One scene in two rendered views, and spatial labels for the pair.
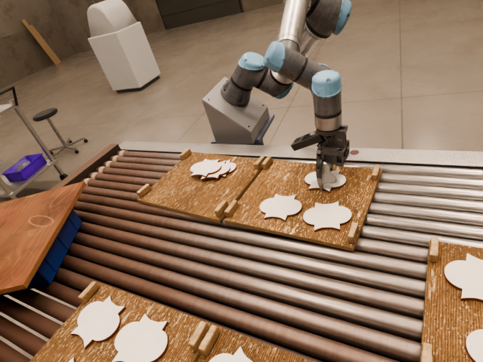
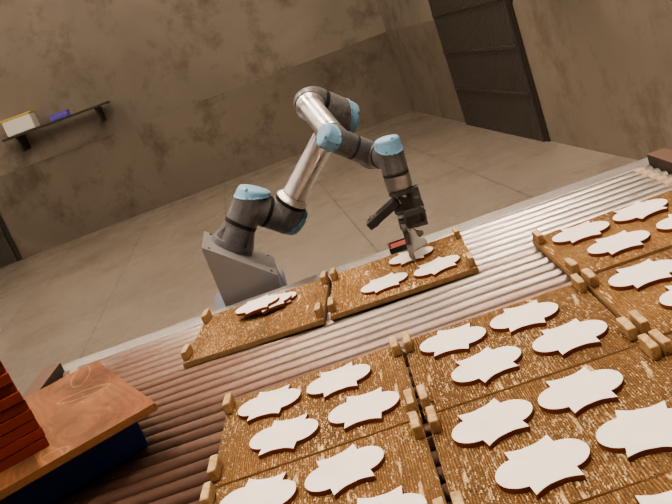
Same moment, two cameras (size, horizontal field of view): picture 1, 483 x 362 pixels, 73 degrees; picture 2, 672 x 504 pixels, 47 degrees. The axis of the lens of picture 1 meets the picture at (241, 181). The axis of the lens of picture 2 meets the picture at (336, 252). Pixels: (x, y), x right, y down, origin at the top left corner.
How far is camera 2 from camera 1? 1.39 m
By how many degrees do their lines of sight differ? 36
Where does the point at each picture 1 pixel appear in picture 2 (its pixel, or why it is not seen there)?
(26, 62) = not seen: outside the picture
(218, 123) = (228, 278)
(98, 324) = (273, 402)
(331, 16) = (344, 116)
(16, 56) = not seen: outside the picture
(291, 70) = (349, 145)
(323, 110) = (395, 167)
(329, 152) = (411, 212)
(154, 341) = (353, 371)
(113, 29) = not seen: outside the picture
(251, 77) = (258, 209)
